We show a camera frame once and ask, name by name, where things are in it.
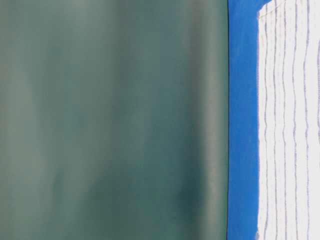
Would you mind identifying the blue table cloth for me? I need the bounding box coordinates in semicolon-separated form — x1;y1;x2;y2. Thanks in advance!
227;0;266;240

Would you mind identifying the white blue striped towel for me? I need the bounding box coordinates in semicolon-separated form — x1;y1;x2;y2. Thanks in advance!
256;0;320;240

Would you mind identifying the green backdrop sheet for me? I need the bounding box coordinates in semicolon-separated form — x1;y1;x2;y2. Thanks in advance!
0;0;228;240

